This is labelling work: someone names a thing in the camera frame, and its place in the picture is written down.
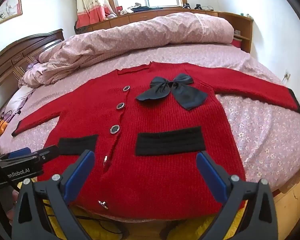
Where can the white and purple pillow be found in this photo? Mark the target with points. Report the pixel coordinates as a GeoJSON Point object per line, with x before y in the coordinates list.
{"type": "Point", "coordinates": [17, 100]}

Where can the bed with pink floral sheet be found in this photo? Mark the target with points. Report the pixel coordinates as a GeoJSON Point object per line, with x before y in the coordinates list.
{"type": "Point", "coordinates": [252, 135]}

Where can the red knit cardigan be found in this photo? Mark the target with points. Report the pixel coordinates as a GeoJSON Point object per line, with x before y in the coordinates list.
{"type": "Point", "coordinates": [165, 180]}

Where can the wooden window ledge cabinet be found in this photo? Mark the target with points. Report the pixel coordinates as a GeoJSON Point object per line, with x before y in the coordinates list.
{"type": "Point", "coordinates": [245, 25]}

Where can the white wall socket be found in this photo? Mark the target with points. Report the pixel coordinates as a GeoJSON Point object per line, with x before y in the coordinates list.
{"type": "Point", "coordinates": [287, 75]}

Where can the red box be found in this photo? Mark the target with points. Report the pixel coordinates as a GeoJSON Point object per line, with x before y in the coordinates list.
{"type": "Point", "coordinates": [236, 42]}

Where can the cream and red curtain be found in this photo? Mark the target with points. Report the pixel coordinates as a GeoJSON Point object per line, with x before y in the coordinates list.
{"type": "Point", "coordinates": [90, 2]}

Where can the dark wooden headboard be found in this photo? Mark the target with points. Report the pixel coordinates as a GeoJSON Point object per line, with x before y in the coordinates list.
{"type": "Point", "coordinates": [12, 57]}

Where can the dark blue cloth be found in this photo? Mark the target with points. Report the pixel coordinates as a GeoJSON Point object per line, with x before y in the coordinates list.
{"type": "Point", "coordinates": [147, 9]}

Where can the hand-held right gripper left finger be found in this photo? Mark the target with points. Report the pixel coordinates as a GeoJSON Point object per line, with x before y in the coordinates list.
{"type": "Point", "coordinates": [82, 172]}

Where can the pink floral duvet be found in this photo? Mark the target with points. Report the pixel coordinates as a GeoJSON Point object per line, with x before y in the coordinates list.
{"type": "Point", "coordinates": [140, 35]}

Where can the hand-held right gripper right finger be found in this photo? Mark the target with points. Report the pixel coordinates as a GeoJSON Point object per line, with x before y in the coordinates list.
{"type": "Point", "coordinates": [210, 175]}

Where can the person's left hand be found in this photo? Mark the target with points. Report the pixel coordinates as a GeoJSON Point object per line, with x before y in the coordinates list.
{"type": "Point", "coordinates": [15, 200]}

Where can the white cloth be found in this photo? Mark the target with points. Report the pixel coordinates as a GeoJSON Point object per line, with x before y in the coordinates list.
{"type": "Point", "coordinates": [128, 10]}

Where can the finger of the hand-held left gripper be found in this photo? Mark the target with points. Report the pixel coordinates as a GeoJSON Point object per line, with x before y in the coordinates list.
{"type": "Point", "coordinates": [20, 152]}
{"type": "Point", "coordinates": [50, 151]}

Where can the small black device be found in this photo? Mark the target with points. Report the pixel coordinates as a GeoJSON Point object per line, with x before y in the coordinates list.
{"type": "Point", "coordinates": [198, 6]}
{"type": "Point", "coordinates": [186, 5]}

